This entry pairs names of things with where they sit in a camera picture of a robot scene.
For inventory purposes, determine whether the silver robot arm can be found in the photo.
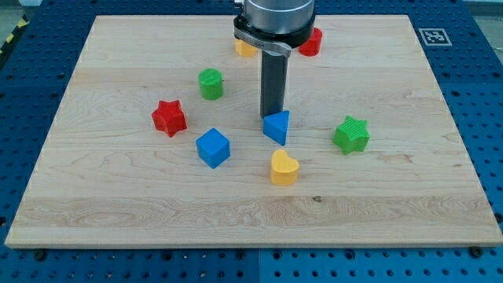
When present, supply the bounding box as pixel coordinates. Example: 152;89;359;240
233;0;315;58

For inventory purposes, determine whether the green cylinder block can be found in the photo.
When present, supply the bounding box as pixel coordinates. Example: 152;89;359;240
198;68;223;101

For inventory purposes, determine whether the blue triangle block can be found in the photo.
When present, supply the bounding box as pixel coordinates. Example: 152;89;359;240
263;110;290;145

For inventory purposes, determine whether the wooden board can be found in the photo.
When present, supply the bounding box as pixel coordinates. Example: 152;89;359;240
6;15;502;249

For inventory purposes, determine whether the red cylinder block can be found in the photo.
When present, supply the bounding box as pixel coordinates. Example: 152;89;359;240
299;28;323;57

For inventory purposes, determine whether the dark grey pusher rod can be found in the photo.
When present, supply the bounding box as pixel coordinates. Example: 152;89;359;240
260;50;288;118

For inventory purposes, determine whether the yellow heart block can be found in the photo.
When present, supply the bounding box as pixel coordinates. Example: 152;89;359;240
270;149;300;186

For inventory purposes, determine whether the white fiducial marker tag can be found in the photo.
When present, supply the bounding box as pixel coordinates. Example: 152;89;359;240
419;28;452;46

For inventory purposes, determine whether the green star block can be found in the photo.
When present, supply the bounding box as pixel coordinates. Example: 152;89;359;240
332;116;370;155

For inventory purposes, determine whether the blue cube block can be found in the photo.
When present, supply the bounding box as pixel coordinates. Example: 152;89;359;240
196;128;231;169

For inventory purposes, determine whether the yellow block behind arm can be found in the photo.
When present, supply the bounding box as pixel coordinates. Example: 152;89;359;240
235;39;258;57

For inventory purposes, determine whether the red star block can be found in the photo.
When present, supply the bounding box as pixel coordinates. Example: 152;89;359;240
152;100;188;138

